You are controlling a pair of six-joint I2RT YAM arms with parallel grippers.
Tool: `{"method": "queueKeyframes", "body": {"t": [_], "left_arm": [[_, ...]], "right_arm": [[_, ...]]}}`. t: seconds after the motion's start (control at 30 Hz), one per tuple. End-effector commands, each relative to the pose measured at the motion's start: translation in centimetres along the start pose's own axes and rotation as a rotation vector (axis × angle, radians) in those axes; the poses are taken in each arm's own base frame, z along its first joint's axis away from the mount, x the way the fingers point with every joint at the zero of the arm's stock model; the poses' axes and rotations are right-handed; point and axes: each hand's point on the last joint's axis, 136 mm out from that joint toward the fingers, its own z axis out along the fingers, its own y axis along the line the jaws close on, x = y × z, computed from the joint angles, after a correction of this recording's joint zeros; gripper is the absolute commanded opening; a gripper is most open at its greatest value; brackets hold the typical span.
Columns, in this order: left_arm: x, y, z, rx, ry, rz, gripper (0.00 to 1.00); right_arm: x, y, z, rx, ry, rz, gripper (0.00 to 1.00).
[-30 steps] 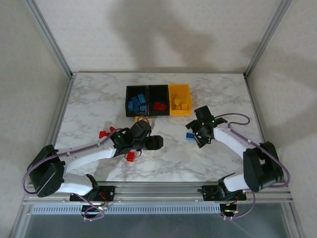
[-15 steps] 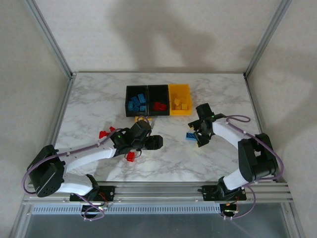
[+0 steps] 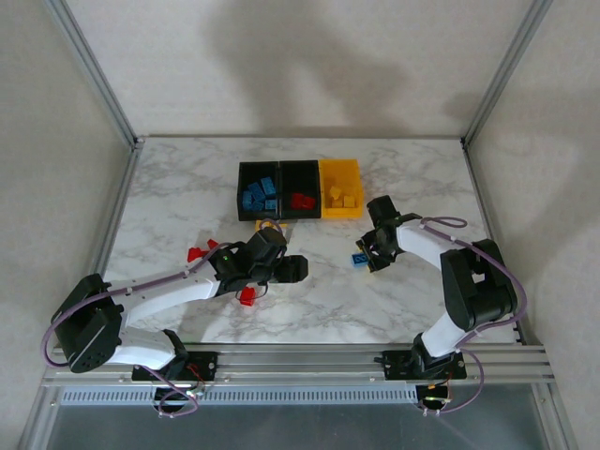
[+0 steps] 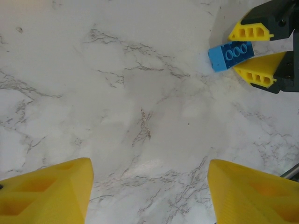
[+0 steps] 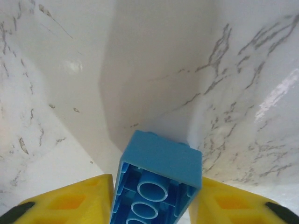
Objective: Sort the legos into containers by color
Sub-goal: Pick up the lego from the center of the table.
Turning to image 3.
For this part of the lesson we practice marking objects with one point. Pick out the red lego brick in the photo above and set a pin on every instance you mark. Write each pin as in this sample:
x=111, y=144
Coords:
x=246, y=297
x=296, y=200
x=309, y=202

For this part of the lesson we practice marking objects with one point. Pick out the red L-shaped lego piece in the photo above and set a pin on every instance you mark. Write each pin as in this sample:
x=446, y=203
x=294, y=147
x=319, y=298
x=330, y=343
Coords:
x=196, y=254

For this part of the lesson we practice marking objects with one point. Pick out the yellow two-by-four lego brick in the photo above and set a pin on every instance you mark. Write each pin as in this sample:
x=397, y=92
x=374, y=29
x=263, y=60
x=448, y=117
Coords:
x=337, y=203

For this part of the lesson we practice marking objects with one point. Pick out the small blue lego brick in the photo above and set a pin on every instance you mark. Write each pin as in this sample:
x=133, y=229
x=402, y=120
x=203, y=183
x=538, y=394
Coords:
x=270, y=204

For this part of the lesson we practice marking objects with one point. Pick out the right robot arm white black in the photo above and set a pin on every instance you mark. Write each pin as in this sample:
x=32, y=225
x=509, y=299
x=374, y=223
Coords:
x=473, y=290

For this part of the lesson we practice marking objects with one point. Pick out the yellow plastic bin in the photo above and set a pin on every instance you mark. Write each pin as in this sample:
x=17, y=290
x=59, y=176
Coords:
x=342, y=173

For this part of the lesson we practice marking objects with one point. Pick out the black plastic bin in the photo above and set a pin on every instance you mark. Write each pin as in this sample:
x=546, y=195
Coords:
x=297, y=178
x=246, y=169

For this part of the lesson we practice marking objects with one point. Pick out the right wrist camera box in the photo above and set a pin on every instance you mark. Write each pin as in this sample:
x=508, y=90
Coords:
x=382, y=210

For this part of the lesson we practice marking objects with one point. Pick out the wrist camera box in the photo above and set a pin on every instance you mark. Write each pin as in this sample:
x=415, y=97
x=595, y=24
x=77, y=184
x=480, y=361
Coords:
x=266, y=246
x=382, y=210

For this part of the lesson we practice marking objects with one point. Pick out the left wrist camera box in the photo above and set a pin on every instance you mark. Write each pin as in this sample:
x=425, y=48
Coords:
x=266, y=246

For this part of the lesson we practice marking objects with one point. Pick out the wide aluminium mounting rail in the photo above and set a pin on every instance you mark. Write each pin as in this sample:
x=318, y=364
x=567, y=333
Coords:
x=300, y=365

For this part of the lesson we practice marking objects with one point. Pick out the aluminium table side rail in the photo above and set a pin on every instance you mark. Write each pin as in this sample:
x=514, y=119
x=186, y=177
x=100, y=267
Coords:
x=111, y=234
x=481, y=197

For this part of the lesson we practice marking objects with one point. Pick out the aluminium frame post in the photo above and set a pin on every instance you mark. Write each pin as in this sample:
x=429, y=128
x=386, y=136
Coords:
x=504, y=70
x=95, y=70

